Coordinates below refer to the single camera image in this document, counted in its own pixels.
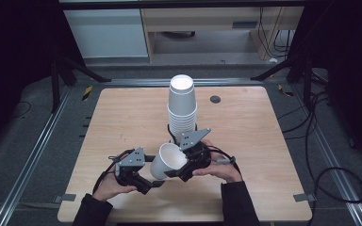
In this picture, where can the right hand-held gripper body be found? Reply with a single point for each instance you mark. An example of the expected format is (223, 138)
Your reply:
(194, 138)

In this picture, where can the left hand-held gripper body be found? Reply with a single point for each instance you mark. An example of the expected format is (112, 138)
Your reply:
(133, 159)

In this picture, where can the white paper cup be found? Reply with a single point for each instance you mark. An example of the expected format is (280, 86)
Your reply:
(161, 166)

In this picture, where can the stack of white cups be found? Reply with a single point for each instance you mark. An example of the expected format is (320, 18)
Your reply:
(182, 103)

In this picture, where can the person's right hand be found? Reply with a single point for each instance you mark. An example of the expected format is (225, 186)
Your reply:
(220, 168)

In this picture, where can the person's left hand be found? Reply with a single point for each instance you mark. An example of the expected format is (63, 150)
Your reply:
(108, 188)

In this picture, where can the dark round table grommet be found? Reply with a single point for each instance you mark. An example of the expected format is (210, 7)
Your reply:
(215, 99)

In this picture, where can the yellow black tape strip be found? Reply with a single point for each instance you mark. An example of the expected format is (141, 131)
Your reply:
(285, 91)
(87, 93)

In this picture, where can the black metal stand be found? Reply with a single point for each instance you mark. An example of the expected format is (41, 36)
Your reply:
(306, 81)
(55, 88)

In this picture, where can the small white floor object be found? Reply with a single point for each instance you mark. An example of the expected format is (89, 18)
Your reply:
(273, 60)

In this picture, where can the light wooden desk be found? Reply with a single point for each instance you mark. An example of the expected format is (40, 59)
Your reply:
(201, 19)

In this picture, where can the white cabinet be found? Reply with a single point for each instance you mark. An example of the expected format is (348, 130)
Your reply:
(106, 33)

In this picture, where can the dark curtain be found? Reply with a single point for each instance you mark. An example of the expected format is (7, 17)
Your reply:
(12, 62)
(352, 62)

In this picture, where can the metal floor rail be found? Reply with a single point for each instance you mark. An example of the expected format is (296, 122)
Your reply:
(138, 82)
(33, 157)
(336, 166)

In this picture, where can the grey table bracket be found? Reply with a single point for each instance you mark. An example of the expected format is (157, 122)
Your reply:
(65, 198)
(304, 197)

